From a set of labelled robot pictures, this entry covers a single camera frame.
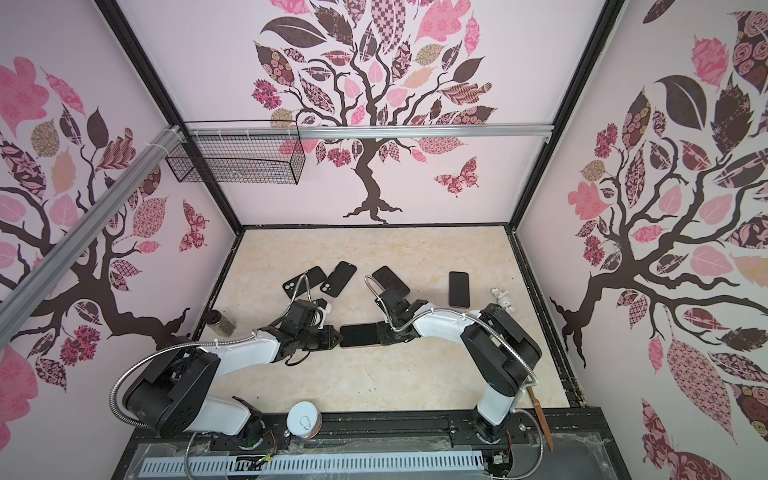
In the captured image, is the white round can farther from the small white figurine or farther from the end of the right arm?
the small white figurine

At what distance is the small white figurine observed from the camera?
97 centimetres

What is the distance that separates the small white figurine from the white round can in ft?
2.13

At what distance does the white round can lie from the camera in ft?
2.33

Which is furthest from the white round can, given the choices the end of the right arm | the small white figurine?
the small white figurine
